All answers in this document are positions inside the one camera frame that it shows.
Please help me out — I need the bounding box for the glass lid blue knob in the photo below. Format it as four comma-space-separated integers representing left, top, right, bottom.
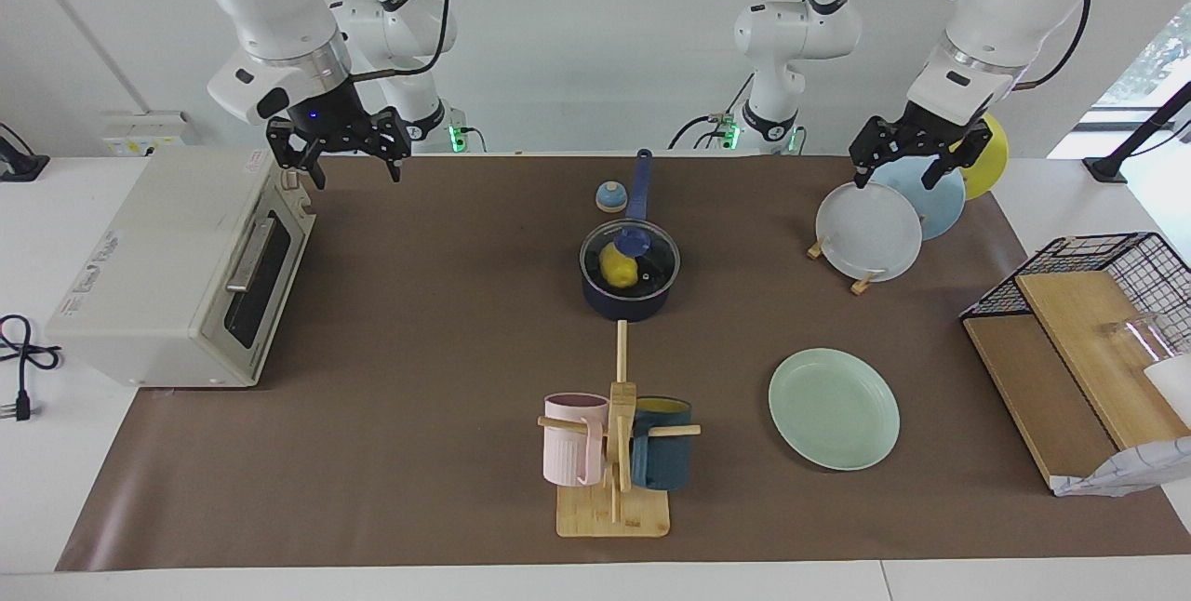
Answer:
580, 220, 681, 297

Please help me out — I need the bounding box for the light blue plate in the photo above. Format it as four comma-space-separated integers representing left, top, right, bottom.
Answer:
870, 157, 968, 241

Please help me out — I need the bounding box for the grey white plate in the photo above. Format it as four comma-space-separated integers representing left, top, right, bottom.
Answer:
816, 181, 924, 283

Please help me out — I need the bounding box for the yellow plate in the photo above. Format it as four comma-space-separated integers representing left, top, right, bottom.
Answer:
949, 114, 1010, 201

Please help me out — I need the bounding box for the wooden plate rack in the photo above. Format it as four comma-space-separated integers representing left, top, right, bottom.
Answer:
807, 238, 880, 295

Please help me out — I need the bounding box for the pale green plate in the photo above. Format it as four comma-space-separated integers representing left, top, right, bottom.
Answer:
769, 348, 901, 472

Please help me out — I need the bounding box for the black clamp stand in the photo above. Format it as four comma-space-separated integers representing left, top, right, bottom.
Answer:
1082, 80, 1191, 183

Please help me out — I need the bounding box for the brown table mat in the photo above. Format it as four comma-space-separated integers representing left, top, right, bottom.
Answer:
56, 154, 1191, 572

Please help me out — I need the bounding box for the beige toaster oven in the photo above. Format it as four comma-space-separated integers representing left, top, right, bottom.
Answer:
45, 147, 317, 388

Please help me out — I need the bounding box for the clear glass cup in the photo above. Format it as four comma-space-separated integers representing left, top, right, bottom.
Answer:
1103, 313, 1175, 369

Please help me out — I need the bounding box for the dark blue saucepan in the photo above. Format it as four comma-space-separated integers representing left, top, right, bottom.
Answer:
579, 150, 682, 323

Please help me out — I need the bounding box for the black table clamp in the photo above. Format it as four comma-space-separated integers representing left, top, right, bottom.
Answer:
0, 122, 49, 183

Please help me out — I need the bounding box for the white cup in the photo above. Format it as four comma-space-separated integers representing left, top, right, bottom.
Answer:
1144, 354, 1191, 425

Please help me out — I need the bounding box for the pink ribbed mug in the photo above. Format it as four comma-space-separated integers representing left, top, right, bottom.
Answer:
542, 394, 610, 487

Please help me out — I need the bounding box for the dark teal mug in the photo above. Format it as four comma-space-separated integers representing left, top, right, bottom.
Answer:
631, 396, 693, 491

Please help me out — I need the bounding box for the wooden mug tree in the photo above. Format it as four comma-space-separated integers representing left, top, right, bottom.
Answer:
537, 320, 702, 539

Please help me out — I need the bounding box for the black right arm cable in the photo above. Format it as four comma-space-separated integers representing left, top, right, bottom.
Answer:
349, 0, 451, 83

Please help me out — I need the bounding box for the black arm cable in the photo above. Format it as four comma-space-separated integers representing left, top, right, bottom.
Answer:
349, 0, 451, 83
1012, 0, 1094, 92

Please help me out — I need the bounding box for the black wire basket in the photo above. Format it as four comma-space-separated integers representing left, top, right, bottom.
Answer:
960, 232, 1191, 360

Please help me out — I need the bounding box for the black left base cable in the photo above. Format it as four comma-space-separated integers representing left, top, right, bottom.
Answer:
670, 73, 756, 152

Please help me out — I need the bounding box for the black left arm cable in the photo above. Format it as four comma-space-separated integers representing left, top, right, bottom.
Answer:
1012, 0, 1094, 92

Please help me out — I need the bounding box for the black power cable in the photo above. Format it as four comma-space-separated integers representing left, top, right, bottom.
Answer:
0, 314, 63, 422

